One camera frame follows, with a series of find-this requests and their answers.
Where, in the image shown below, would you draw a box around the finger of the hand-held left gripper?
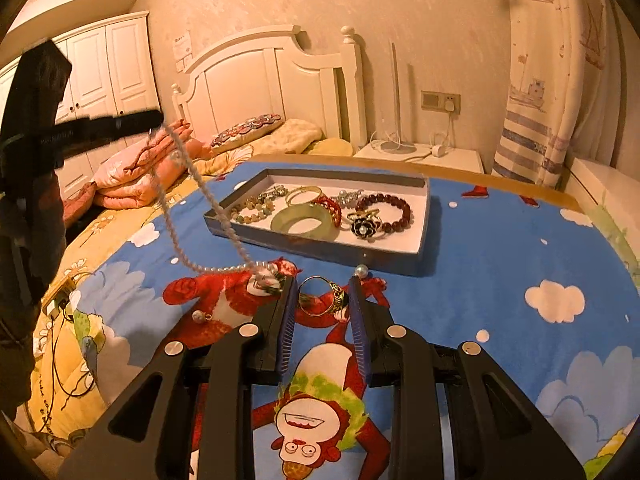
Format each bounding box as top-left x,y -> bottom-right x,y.
52,134 -> 128,158
55,110 -> 165,141

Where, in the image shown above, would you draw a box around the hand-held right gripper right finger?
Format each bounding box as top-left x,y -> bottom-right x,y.
347,276 -> 587,480

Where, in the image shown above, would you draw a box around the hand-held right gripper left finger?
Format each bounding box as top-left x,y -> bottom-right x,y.
57,276 -> 298,480

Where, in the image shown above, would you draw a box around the carved gold bangle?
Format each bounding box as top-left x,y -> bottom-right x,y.
297,275 -> 351,317

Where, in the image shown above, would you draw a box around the white pearl necklace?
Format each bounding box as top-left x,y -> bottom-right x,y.
147,122 -> 288,296

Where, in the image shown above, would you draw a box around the white jewelry tray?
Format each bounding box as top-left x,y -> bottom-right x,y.
202,167 -> 432,278

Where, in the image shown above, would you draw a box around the black flower gold bangle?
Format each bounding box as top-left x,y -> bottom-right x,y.
347,210 -> 386,240

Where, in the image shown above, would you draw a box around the mixed stone bead bracelet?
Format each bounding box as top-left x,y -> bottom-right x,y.
230,195 -> 278,225

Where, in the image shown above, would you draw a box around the red and gold bracelet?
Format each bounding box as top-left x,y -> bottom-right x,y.
314,195 -> 343,228

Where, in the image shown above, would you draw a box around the plain gold bangle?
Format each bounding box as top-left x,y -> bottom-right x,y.
285,185 -> 323,207

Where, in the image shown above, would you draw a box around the silver rhinestone bracelet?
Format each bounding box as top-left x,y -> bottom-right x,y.
330,189 -> 365,207

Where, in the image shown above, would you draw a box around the person's left forearm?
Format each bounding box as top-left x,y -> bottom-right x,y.
0,170 -> 66,421

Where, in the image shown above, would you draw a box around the white wardrobe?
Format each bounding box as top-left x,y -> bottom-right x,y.
0,10 -> 161,201

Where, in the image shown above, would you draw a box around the folded pink quilt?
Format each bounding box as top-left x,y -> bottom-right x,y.
62,119 -> 216,228

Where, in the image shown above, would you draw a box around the green jade bangle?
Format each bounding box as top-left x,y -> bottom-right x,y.
270,203 -> 335,235

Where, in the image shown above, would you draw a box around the embroidered pillow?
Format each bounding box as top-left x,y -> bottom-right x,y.
209,114 -> 285,150

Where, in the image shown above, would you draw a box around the blue cartoon printed blanket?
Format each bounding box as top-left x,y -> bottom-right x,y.
65,157 -> 640,480

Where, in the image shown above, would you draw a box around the white wooden headboard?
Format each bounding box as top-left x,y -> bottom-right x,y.
171,25 -> 368,151

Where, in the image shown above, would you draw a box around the white power strip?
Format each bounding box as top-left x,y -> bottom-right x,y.
42,277 -> 78,316

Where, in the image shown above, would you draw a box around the cream blanket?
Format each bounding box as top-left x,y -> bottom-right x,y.
192,119 -> 323,178

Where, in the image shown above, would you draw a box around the yellow pillow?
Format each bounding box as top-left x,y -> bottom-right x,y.
307,137 -> 355,157

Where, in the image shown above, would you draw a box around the white pole lamp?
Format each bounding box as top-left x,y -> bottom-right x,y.
372,37 -> 418,155

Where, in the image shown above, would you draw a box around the white nightstand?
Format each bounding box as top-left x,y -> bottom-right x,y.
352,140 -> 485,175

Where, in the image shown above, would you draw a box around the white cabinet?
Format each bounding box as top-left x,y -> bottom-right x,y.
562,156 -> 640,241

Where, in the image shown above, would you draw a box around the printed striped curtain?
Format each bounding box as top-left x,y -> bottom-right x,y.
492,0 -> 626,191

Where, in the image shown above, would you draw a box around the white wall sticker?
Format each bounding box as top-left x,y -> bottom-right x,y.
172,32 -> 193,73

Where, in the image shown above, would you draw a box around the dark red bead bracelet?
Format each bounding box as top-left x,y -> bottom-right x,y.
355,194 -> 414,231

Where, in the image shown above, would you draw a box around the black cables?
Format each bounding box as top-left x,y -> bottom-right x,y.
35,272 -> 96,436

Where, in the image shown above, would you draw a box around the white charging cable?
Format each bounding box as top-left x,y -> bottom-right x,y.
405,110 -> 458,163

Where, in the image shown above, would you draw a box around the wall socket plate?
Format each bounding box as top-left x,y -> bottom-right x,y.
421,91 -> 461,113

